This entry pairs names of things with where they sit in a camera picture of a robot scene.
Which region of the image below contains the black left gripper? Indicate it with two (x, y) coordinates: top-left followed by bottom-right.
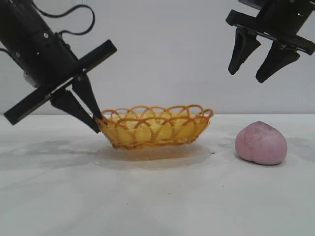
(3, 26), (118, 134)

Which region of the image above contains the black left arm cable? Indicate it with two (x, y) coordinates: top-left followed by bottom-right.
(34, 4), (96, 36)

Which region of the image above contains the pink peach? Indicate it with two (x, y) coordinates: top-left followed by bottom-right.
(234, 120), (288, 166)

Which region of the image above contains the yellow woven wicker basket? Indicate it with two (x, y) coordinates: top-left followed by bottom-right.
(94, 104), (215, 150)

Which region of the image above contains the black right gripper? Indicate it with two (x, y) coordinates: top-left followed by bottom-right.
(225, 0), (315, 84)

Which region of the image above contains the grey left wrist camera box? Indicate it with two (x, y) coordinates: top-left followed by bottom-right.
(23, 71), (38, 89)

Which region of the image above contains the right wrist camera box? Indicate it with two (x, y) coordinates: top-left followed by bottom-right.
(237, 0), (262, 10)

